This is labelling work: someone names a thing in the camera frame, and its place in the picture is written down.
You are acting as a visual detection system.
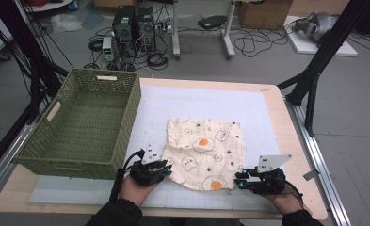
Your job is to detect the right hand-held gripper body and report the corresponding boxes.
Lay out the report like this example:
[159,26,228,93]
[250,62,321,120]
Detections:
[247,153,293,196]

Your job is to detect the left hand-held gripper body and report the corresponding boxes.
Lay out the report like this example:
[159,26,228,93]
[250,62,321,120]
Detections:
[129,144,168,187]

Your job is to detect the cream egg-print cloth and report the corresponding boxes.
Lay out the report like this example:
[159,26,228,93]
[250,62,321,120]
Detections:
[161,117,245,192]

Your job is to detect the person's left hand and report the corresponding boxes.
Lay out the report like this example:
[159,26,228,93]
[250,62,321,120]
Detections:
[120,175,159,208]

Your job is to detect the person's right hand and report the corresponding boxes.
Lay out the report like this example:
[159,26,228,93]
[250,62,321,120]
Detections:
[262,185,303,216]

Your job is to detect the white grid mat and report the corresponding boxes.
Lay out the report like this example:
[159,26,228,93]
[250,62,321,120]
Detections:
[28,86,287,212]

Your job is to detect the green woven basket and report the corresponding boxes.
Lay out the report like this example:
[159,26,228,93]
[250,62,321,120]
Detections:
[13,68,142,181]

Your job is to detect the white bench power supply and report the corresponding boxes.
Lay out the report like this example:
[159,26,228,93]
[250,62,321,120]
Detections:
[102,36,116,62]

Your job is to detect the white desk leg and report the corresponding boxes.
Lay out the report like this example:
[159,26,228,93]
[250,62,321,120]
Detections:
[171,0,182,60]
[221,0,236,60]

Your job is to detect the slim black computer tower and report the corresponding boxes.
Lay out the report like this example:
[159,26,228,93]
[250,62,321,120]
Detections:
[137,6,157,53]

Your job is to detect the large black computer tower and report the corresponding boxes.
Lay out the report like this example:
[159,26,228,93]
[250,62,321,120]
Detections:
[111,5,139,58]

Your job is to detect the white floor board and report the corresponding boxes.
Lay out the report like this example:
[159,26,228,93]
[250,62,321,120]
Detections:
[284,15,359,57]

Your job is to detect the flat black device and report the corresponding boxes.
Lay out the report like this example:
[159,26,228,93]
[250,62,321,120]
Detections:
[197,14,228,31]

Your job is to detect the large brown cardboard box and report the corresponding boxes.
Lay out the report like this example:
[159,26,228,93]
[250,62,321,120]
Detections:
[238,0,294,31]

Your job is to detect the grey headset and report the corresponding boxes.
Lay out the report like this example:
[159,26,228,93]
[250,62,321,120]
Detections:
[292,11,339,43]

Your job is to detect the clear plastic bag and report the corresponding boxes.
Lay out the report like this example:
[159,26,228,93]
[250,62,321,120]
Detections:
[50,13,84,34]

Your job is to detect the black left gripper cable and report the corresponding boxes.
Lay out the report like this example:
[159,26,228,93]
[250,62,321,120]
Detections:
[109,149,146,202]

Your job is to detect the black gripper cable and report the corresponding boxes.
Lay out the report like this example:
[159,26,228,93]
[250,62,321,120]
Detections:
[282,178,305,209]
[109,149,146,202]

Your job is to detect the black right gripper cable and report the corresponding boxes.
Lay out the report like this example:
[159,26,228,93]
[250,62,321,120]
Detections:
[282,178,305,209]

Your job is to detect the aluminium rail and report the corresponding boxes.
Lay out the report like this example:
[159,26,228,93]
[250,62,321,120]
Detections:
[0,121,36,205]
[284,99,352,226]

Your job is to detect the coiled black cable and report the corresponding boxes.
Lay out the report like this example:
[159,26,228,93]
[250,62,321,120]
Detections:
[146,51,169,71]

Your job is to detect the tangled black floor cables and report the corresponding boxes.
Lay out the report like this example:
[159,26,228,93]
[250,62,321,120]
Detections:
[233,26,290,59]

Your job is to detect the black metal frame stand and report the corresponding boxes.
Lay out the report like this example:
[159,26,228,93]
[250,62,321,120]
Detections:
[0,0,70,177]
[276,0,370,137]

